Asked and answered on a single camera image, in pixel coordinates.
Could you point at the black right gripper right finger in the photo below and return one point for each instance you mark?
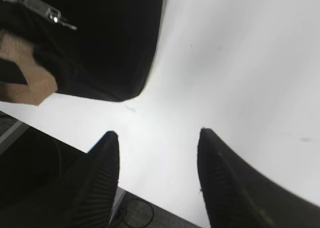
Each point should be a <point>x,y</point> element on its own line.
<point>238,196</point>

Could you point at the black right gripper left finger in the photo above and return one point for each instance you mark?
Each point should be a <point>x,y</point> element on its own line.
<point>83,197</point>

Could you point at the black canvas tote bag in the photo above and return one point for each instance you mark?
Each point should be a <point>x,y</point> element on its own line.
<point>104,51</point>

